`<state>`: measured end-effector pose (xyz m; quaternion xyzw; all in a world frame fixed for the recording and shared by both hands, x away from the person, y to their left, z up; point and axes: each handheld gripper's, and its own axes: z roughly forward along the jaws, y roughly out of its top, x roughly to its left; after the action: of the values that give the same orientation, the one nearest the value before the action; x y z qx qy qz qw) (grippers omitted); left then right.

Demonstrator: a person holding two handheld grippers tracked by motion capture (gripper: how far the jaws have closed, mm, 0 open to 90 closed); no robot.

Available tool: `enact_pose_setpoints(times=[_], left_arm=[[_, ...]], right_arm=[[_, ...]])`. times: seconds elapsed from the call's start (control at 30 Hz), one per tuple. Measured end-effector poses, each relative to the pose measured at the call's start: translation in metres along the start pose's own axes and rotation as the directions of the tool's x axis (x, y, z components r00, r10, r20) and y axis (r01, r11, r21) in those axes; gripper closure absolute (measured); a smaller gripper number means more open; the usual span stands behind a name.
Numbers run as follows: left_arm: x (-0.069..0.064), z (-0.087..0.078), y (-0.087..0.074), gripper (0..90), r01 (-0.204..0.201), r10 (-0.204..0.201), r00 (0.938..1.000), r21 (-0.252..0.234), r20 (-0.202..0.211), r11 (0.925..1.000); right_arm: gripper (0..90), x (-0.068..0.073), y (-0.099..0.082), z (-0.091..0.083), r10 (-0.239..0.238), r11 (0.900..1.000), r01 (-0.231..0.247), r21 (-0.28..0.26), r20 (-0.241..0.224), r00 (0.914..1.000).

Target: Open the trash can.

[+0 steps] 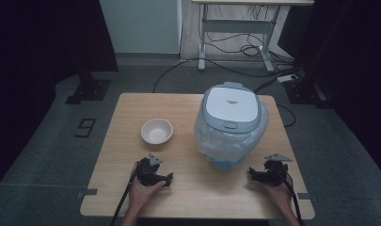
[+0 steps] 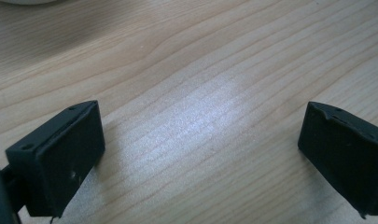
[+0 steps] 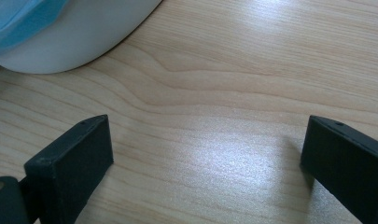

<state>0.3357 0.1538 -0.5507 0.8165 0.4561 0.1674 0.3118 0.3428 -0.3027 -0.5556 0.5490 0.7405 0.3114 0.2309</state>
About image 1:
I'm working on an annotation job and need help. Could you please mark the white power strip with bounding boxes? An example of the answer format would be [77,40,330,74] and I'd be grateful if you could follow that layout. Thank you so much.
[276,73,299,85]

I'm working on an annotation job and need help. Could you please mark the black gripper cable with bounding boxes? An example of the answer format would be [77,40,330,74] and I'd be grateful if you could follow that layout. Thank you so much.
[272,168,306,226]
[109,161,139,226]

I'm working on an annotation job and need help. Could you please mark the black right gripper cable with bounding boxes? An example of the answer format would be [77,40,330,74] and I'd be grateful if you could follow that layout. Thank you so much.
[272,168,306,226]

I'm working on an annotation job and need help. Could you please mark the person's right hand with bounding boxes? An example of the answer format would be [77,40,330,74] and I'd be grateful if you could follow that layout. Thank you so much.
[262,177,295,215]

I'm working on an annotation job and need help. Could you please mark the clear plastic bag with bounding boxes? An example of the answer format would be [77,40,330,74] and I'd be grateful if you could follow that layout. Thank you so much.
[194,99,270,165]

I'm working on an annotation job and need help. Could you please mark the black stand base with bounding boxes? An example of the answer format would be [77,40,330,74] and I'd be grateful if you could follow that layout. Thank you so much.
[283,76,333,110]
[65,72,112,105]

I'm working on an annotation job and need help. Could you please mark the tangled black cables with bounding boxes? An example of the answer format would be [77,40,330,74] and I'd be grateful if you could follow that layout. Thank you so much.
[206,4,295,65]

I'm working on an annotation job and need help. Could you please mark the dark curtain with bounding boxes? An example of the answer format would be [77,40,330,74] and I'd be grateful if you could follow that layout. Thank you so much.
[0,0,119,192]
[277,0,381,180]

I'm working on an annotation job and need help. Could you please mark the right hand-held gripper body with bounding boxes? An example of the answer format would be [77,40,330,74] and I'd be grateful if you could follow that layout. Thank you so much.
[263,153,294,186]

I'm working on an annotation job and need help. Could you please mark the person's left hand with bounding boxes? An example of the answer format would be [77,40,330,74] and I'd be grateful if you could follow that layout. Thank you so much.
[128,163,167,211]

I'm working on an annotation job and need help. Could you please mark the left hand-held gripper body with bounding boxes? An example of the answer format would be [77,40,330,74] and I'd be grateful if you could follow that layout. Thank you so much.
[135,153,164,186]

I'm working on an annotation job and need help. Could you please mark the grey tape strip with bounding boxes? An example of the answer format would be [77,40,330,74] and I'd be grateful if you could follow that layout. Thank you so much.
[296,192,320,202]
[77,187,99,199]

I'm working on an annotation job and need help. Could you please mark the white grey rice cooker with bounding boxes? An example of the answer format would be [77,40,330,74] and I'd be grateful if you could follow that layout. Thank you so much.
[194,81,270,172]

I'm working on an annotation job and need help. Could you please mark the white metal frame desk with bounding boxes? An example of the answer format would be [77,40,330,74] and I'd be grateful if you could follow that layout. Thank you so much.
[191,0,315,73]

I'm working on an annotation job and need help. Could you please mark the white bowl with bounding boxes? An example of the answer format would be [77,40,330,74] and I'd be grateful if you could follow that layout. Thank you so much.
[140,118,174,146]

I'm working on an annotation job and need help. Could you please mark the long black floor cable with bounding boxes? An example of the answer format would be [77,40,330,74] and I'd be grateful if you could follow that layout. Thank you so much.
[152,57,300,94]

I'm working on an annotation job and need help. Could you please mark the black rice cooker cable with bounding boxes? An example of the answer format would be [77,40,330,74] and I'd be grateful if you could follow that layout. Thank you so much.
[277,104,297,128]

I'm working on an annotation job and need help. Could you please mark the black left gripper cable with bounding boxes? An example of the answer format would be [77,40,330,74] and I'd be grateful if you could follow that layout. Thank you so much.
[109,161,139,226]

